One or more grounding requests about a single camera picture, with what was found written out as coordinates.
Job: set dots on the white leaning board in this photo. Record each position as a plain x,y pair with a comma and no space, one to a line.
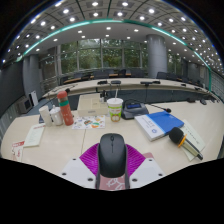
34,98

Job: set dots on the tall white cup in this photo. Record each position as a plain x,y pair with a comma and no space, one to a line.
45,116

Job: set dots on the red and white leaflet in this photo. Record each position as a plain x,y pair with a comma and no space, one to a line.
18,150

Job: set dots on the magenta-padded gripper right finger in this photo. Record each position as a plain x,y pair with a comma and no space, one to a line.
146,171

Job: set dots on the colourful sticker sheet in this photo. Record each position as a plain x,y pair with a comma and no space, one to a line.
88,122

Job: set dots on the cream booklet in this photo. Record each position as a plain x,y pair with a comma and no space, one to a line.
34,135

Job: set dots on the blue and white book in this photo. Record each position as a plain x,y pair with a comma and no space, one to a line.
160,125

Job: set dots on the white paper sheet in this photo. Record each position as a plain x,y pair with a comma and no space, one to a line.
195,135

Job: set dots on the black computer mouse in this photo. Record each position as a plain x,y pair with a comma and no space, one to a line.
112,155

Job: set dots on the paper cup with green print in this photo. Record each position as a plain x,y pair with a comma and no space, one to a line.
115,110

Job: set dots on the ceiling lights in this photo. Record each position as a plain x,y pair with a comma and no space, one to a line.
95,4

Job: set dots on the red thermos bottle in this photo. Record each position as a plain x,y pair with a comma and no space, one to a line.
66,111

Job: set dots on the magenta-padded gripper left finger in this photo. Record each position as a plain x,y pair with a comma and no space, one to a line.
78,173

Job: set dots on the grey boxy monitor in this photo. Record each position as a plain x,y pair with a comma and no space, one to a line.
25,104

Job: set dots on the white cardboard box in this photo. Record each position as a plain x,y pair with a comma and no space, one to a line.
90,106

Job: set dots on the black handheld microphone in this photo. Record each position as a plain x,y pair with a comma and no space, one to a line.
176,135

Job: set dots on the pink mouse pad with drawing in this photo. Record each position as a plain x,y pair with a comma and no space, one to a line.
111,184

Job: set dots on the black conference desk unit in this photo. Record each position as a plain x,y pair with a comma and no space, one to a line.
133,110

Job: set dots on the black gooseneck desk microphone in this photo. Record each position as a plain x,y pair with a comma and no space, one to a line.
166,109

